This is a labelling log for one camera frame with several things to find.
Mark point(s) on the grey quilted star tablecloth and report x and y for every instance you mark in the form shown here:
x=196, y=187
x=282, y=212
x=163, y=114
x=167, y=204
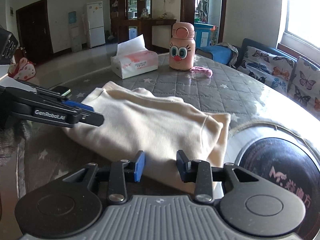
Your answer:
x=257, y=112

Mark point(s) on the white pink tissue pack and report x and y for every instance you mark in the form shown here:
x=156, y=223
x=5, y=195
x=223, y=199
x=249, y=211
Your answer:
x=132, y=58

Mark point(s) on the blue cloth on chair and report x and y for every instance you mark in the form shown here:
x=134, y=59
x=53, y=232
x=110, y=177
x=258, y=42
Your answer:
x=223, y=53

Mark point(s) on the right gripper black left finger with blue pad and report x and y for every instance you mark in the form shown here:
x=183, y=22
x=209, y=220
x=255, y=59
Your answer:
x=116, y=175

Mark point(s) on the water dispenser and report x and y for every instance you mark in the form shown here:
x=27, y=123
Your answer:
x=74, y=32

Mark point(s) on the blue plastic cabinet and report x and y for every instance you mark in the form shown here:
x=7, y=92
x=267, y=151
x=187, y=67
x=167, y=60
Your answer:
x=203, y=34

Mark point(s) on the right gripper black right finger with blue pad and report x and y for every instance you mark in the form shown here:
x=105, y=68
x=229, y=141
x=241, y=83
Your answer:
x=203, y=175

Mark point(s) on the red white polka dot bag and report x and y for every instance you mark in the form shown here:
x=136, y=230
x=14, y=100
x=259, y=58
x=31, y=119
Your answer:
x=23, y=70

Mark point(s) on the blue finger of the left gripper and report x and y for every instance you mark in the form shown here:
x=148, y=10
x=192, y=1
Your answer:
x=77, y=105

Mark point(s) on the pink cartoon face bottle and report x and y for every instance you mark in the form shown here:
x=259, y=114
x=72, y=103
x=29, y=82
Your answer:
x=182, y=46

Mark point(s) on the butterfly cushion right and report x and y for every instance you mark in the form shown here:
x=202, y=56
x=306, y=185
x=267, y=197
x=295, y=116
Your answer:
x=304, y=86

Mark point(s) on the cream garment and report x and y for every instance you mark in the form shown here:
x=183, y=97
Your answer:
x=136, y=120

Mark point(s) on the butterfly cushion left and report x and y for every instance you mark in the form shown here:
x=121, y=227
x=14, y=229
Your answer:
x=272, y=70

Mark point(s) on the dark wooden display cabinet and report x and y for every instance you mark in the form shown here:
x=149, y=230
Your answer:
x=131, y=18

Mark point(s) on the black smartphone green case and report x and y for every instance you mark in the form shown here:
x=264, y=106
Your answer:
x=62, y=90

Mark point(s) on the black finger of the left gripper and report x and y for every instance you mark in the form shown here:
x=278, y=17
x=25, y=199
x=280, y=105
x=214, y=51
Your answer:
x=89, y=117

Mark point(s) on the dark blue sofa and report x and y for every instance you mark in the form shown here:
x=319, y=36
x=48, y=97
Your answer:
x=247, y=42

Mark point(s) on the black round induction hotplate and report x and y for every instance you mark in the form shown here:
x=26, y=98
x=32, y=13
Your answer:
x=282, y=177

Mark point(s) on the butterfly cushion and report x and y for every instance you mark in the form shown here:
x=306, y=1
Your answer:
x=304, y=86
x=272, y=70

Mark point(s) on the white refrigerator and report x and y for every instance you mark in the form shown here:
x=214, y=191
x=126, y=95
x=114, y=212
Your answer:
x=94, y=22

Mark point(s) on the dark wooden door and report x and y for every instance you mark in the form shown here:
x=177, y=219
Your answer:
x=34, y=33

